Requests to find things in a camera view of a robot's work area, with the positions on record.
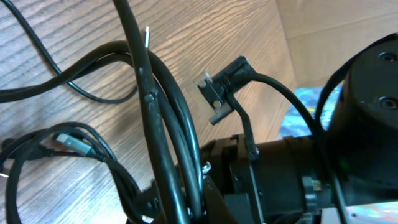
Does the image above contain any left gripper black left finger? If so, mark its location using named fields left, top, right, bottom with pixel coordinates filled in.
left=113, top=0, right=190, bottom=223

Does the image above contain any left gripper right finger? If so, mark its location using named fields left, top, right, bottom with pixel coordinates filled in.
left=203, top=175, right=238, bottom=224

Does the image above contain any black USB cable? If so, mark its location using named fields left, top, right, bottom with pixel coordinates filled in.
left=0, top=0, right=150, bottom=180
left=0, top=40, right=205, bottom=224

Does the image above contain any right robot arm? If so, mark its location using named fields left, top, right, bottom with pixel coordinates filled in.
left=198, top=33, right=397, bottom=223

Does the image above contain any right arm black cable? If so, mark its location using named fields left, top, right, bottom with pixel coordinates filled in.
left=214, top=55, right=349, bottom=224

